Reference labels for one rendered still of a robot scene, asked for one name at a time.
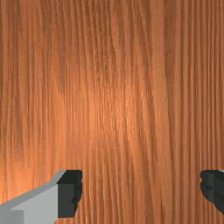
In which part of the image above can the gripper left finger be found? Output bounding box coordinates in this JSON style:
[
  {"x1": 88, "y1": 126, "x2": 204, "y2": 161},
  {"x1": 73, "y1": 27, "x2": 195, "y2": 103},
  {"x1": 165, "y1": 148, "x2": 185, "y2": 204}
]
[{"x1": 0, "y1": 169, "x2": 83, "y2": 224}]

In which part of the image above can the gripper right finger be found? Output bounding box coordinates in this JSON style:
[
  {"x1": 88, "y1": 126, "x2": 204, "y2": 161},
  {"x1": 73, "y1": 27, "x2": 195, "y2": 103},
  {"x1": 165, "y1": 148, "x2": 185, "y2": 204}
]
[{"x1": 199, "y1": 169, "x2": 224, "y2": 215}]

